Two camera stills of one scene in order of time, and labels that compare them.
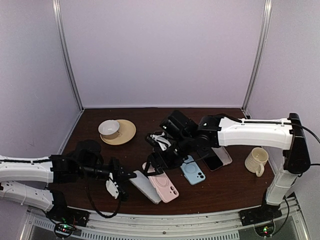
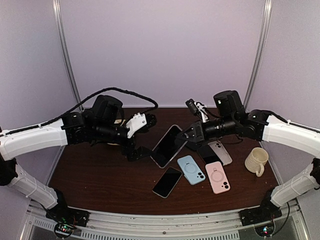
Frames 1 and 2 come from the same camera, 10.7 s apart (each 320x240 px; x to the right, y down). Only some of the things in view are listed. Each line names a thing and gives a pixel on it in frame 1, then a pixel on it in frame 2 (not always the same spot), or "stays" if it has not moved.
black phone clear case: [142, 182] → [166, 183]
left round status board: [64, 229] stays
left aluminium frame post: [58, 21] stays
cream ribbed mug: [255, 160] stays
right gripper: [165, 160] → [198, 131]
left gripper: [120, 177] → [136, 154]
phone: [166, 190] → [218, 179]
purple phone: [211, 159] stays
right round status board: [265, 230] stays
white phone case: [223, 155] stays
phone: [192, 172] stays
